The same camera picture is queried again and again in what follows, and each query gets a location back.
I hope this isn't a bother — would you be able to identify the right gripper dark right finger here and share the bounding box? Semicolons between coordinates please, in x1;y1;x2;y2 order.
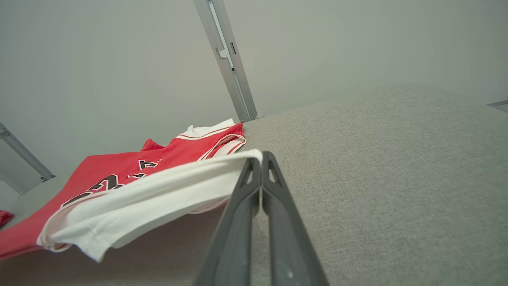
262;151;330;286

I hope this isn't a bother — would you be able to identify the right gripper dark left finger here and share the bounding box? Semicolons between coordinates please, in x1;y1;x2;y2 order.
193;158;262;286

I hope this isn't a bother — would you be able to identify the red white basketball jersey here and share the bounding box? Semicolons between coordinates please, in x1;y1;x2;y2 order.
0;118;263;263

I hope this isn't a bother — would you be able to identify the grey fabric sofa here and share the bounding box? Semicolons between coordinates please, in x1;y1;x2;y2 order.
0;83;508;286

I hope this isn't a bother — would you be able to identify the grey metal partition post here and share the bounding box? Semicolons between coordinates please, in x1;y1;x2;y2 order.
194;0;264;122
0;122;56;195

